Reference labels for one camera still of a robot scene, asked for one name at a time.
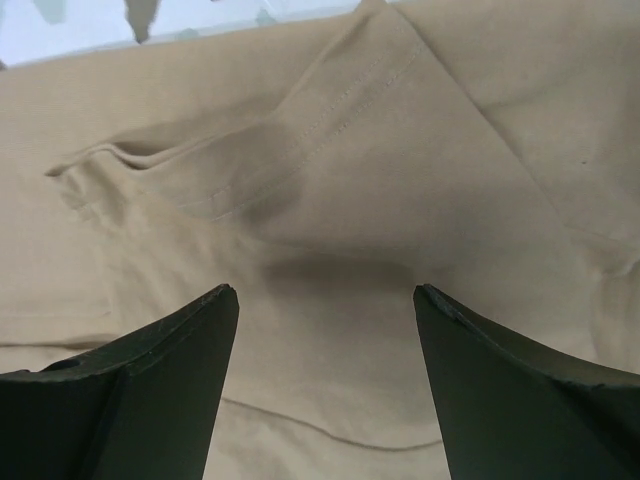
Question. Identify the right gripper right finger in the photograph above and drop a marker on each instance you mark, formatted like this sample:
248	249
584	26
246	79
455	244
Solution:
509	407

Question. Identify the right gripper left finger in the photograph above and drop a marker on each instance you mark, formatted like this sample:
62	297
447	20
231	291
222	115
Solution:
140	407

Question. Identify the beige t shirt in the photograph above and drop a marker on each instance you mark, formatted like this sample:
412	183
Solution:
324	169

